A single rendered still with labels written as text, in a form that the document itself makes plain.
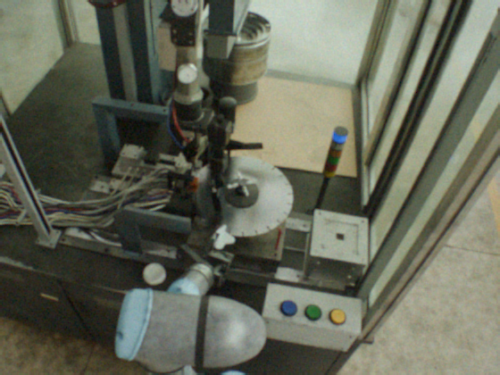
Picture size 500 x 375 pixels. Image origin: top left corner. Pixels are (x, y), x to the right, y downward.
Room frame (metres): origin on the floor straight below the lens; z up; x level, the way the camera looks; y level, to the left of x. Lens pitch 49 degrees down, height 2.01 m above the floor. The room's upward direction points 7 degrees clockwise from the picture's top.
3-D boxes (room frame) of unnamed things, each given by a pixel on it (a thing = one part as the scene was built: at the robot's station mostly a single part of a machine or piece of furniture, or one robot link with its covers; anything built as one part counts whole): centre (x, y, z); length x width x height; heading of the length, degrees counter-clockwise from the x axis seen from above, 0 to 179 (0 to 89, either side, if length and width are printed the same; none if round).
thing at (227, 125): (0.87, 0.10, 1.17); 0.06 x 0.05 x 0.20; 76
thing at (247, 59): (1.67, 0.14, 0.93); 0.31 x 0.31 x 0.36
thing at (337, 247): (0.80, -0.30, 0.82); 0.18 x 0.18 x 0.15; 85
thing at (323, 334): (0.54, -0.21, 0.82); 0.28 x 0.11 x 0.15; 85
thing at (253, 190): (0.89, 0.03, 0.96); 0.11 x 0.11 x 0.03
